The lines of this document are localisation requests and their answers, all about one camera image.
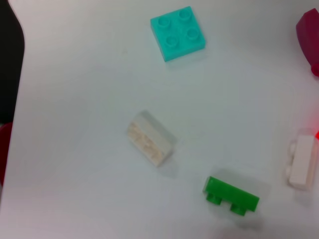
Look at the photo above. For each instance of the dark red curved block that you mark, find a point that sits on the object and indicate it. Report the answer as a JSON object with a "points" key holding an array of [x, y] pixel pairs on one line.
{"points": [[309, 42]]}

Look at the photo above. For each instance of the dark red round object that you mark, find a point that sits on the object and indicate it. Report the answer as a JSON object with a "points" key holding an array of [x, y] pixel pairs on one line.
{"points": [[5, 152]]}

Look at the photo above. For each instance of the red-orange sloped block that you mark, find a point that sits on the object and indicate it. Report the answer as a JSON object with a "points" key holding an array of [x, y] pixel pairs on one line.
{"points": [[317, 135]]}

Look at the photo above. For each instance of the large translucent white block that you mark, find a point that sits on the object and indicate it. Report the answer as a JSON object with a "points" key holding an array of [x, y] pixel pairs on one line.
{"points": [[152, 139]]}

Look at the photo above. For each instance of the green stepped block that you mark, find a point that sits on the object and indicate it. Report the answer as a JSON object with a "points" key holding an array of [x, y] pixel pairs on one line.
{"points": [[231, 195]]}

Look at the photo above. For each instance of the small white block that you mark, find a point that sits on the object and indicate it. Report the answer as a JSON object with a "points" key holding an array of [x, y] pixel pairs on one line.
{"points": [[302, 161]]}

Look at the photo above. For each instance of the teal ridged block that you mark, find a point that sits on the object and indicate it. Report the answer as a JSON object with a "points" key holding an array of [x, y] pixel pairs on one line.
{"points": [[178, 33]]}

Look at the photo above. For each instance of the black robot torso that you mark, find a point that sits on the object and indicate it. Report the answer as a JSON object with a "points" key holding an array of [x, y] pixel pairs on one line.
{"points": [[10, 62]]}

